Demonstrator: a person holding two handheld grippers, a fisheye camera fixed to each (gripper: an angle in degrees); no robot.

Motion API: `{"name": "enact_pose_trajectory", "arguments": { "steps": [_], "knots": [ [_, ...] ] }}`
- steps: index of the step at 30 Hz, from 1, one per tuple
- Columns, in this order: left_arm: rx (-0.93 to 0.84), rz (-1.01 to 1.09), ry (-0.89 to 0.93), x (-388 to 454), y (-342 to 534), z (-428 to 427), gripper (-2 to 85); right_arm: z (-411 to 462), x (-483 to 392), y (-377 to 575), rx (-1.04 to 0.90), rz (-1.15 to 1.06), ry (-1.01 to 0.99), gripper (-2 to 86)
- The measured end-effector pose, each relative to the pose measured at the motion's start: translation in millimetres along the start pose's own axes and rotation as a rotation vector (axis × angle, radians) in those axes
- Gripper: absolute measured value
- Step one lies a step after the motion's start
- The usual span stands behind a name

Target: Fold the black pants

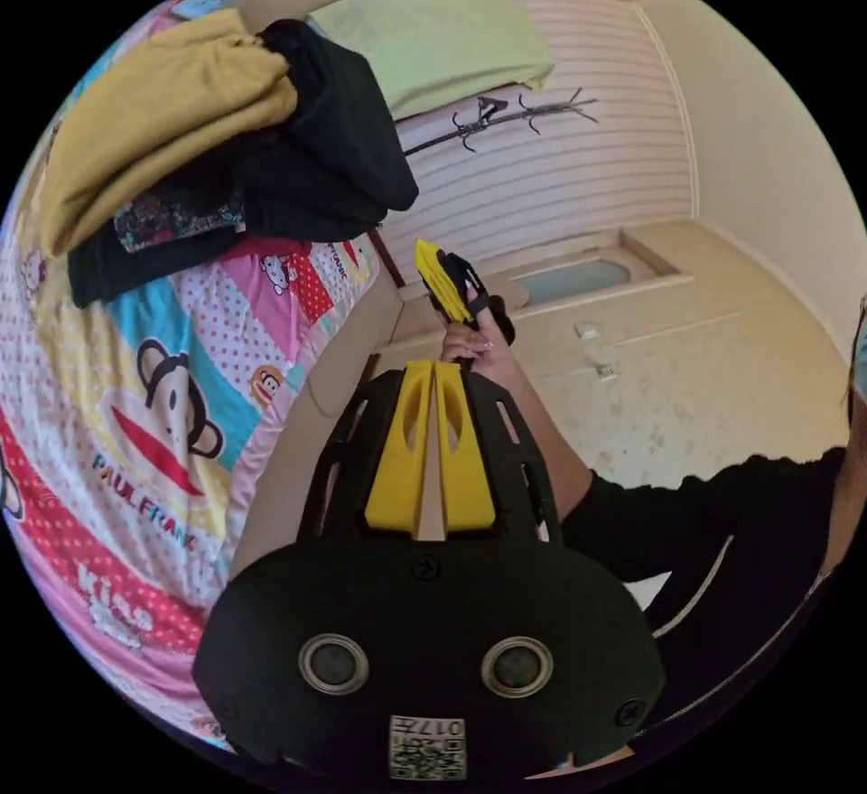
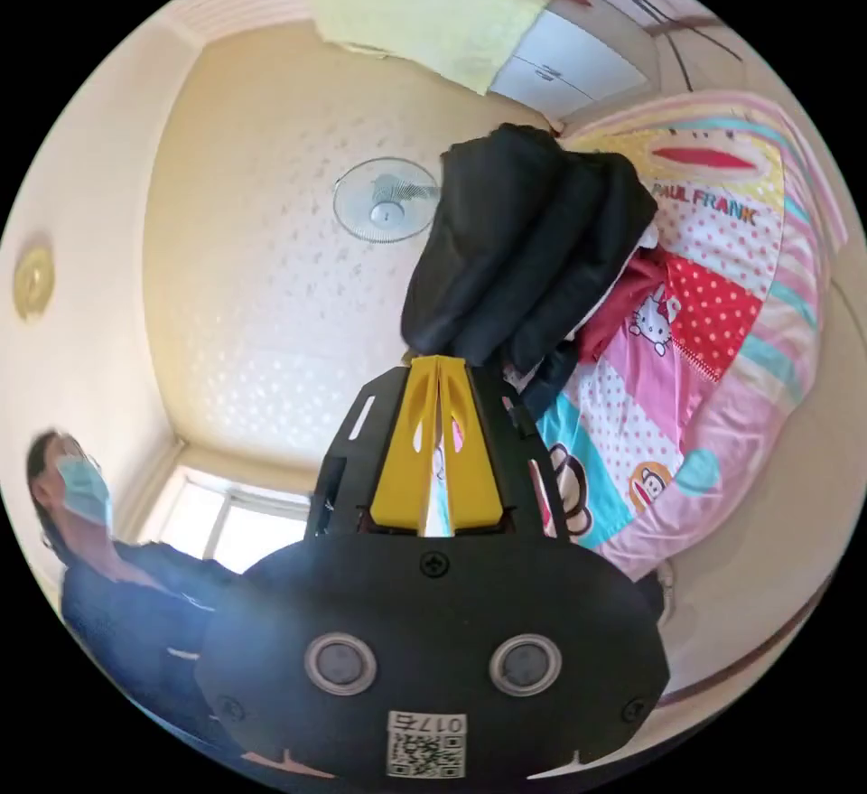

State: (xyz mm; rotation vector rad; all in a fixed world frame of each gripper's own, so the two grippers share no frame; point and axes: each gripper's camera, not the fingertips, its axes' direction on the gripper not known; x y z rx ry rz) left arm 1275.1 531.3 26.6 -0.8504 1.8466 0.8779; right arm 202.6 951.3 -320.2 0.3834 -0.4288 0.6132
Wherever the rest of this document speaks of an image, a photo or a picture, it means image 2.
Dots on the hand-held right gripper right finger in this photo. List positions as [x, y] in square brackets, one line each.
[471, 469]

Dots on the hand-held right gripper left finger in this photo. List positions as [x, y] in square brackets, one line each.
[399, 462]

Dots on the black pants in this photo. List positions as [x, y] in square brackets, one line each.
[515, 252]

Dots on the window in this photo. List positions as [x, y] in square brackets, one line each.
[230, 523]

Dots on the pile of clothes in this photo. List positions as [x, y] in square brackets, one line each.
[626, 306]

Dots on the bed with printed quilt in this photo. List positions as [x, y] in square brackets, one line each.
[711, 306]

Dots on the person's body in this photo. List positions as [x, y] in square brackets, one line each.
[129, 604]

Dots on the round ceiling lamp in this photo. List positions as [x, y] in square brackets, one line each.
[32, 282]

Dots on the white cupboard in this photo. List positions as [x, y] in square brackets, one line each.
[569, 69]

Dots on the yellow curtain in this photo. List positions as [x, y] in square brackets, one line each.
[433, 8]

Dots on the white wall fan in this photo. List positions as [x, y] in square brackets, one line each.
[386, 200]

